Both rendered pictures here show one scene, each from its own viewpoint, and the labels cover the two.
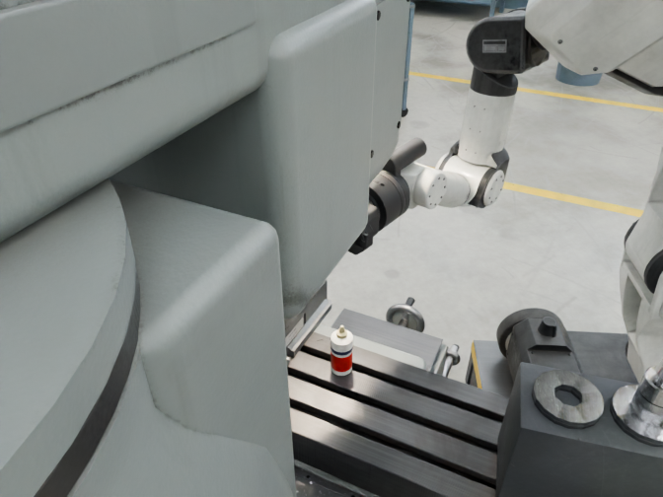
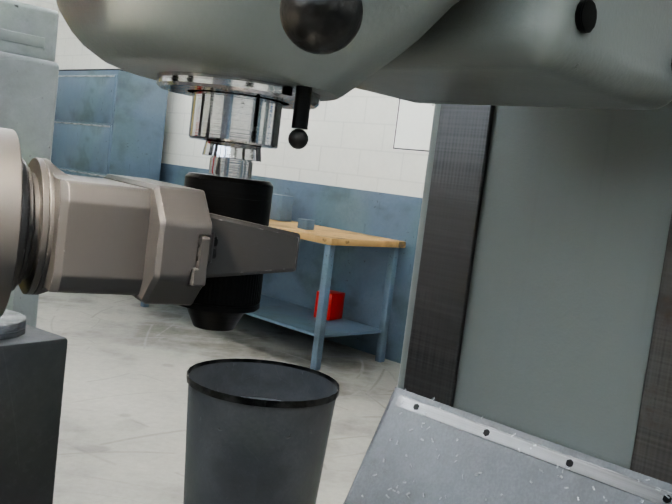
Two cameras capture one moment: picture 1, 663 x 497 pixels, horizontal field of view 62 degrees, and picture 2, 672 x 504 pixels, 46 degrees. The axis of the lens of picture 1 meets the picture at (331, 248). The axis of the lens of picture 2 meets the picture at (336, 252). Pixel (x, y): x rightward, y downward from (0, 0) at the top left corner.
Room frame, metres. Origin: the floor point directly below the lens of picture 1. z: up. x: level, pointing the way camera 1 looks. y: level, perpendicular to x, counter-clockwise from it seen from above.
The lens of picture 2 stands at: (1.06, 0.21, 1.27)
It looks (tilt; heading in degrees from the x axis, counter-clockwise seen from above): 5 degrees down; 198
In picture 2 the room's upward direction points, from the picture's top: 7 degrees clockwise
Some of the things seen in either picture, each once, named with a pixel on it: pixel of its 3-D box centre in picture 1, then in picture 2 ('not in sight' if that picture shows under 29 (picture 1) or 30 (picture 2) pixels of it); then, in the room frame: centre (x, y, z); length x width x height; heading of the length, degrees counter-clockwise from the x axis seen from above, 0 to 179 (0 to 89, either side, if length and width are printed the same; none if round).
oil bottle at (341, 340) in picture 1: (341, 347); not in sight; (0.71, -0.02, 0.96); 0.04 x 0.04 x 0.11
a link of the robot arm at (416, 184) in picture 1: (403, 180); not in sight; (0.82, -0.12, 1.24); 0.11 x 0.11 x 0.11; 50
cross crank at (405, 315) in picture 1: (401, 328); not in sight; (1.12, -0.20, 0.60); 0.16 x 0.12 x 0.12; 155
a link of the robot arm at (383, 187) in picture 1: (357, 214); (46, 232); (0.74, -0.04, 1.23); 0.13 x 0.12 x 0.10; 50
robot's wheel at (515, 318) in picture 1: (531, 336); not in sight; (1.20, -0.61, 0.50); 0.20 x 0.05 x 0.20; 86
